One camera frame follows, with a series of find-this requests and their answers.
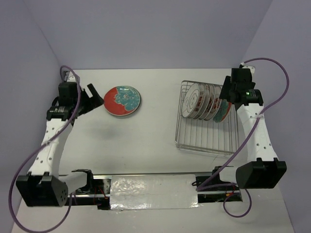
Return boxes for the white plate red characters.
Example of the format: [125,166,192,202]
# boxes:
[204,85,221,121]

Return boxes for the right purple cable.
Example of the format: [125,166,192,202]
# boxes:
[196,57,291,218]

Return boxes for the green rim lettered plate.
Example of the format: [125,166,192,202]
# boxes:
[194,84,210,119]

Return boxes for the red teal floral plate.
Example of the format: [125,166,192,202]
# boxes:
[213,100,232,123]
[103,85,141,117]

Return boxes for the white plate line drawing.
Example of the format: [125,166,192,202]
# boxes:
[181,83,200,117]

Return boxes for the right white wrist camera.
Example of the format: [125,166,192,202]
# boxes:
[239,62,255,75]

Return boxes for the purple cable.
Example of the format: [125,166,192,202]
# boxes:
[9,65,82,233]
[196,57,291,218]

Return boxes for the wire dish rack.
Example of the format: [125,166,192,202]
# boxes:
[175,80,240,157]

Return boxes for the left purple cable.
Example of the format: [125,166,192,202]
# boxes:
[9,65,82,233]

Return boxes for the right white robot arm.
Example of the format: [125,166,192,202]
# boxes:
[209,68,287,190]

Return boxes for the black metal base rail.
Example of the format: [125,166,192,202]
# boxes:
[72,172,242,211]

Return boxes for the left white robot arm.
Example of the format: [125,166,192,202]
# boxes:
[16,77,104,207]

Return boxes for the silver foil tape sheet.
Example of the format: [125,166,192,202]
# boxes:
[109,174,199,211]

